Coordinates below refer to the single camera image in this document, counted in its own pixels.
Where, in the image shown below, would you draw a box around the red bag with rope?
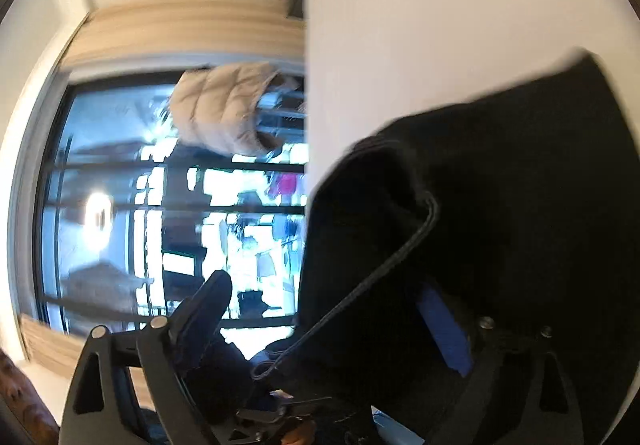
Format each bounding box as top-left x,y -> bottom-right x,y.
267,173 -> 298,199

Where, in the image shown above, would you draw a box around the beige puffer jacket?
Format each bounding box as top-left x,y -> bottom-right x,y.
169,62 -> 283,158

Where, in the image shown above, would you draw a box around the cream curtain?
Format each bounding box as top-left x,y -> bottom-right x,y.
60,0 -> 306,70

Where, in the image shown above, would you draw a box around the black denim pants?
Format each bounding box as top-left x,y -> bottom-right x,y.
271,54 -> 639,444

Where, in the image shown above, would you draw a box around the large glass window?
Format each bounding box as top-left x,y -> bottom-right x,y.
9,68 -> 308,335

